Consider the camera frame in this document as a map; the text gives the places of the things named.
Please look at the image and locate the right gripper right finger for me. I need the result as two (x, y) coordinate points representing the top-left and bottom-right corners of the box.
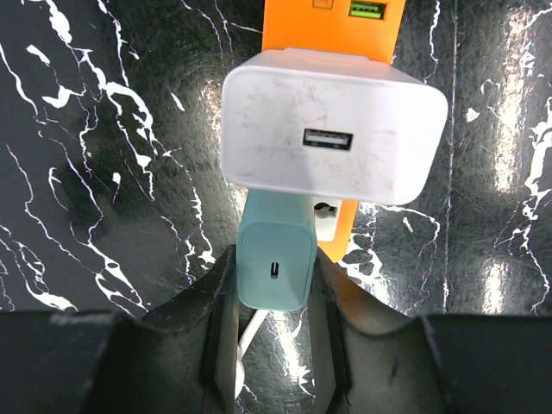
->
(308, 252), (453, 413)

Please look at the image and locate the white USB charger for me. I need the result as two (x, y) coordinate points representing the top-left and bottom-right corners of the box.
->
(221, 48), (448, 205)

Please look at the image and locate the orange power strip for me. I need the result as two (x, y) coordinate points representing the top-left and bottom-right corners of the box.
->
(259, 1), (405, 260)

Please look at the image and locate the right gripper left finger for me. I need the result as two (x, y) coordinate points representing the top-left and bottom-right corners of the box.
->
(81, 245), (239, 413)

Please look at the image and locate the black marble mat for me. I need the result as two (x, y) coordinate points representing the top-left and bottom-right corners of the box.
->
(1, 1), (551, 413)

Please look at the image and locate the white orange-strip cord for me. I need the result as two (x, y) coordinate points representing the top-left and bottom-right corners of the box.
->
(232, 308), (267, 402)

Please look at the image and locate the teal USB charger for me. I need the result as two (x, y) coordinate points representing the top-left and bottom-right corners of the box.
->
(235, 189), (317, 311)

